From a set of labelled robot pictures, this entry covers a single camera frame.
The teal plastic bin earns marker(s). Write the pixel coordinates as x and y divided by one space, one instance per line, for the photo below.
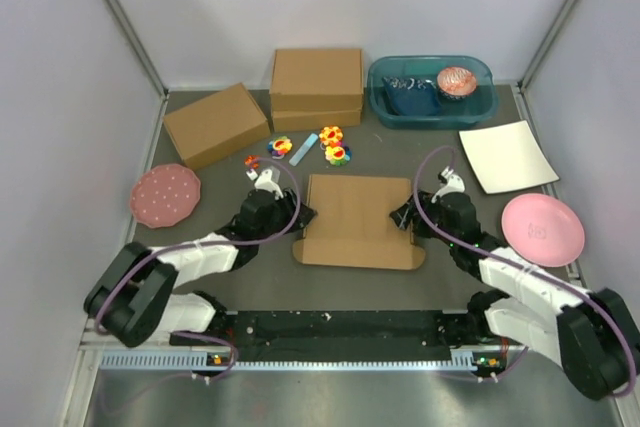
461 114

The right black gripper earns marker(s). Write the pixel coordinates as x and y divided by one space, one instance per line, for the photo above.
402 216

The red glitter leaf charm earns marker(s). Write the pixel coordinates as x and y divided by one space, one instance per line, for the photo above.
251 162

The blue highlighter pen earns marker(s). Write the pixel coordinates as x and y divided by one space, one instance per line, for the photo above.
304 149

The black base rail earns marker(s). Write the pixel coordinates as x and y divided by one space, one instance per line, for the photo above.
343 336

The dark blue patterned bowl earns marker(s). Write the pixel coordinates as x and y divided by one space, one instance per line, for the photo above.
411 96

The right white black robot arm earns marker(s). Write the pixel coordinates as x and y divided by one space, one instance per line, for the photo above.
590 335

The rainbow flower plush dark petals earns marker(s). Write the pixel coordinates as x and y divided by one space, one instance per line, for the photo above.
279 147

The pink dotted plate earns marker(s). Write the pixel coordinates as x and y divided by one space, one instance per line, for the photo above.
164 196

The white square plate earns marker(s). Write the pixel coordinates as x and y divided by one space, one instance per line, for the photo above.
506 158

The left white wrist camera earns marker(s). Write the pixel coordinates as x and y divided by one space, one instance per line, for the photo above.
266 180

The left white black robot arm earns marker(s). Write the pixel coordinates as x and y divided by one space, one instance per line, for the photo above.
134 299

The orange yellow flower plush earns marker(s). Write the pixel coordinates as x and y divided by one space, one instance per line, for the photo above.
331 136

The bottom stacked cardboard box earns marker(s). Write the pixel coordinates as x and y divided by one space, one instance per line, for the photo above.
285 121

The small folded cardboard box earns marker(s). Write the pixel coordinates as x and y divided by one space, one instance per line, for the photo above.
216 126

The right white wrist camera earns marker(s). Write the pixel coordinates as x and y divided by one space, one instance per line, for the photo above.
450 182

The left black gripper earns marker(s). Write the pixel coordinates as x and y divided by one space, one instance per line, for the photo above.
305 216

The top stacked cardboard box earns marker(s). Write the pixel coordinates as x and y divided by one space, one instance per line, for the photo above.
317 80

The red white patterned bowl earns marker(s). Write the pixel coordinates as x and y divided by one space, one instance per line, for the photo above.
456 82

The stacked cardboard box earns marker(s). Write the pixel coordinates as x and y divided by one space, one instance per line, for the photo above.
317 80
285 121

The brown cardboard box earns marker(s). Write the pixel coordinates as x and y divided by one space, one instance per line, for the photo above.
353 227

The plain pink plate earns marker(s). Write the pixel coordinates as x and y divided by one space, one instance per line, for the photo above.
543 230

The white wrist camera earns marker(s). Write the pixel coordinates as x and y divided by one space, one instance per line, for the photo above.
266 180
450 182

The rainbow flower plush green petals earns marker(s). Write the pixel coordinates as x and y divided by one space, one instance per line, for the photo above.
337 155

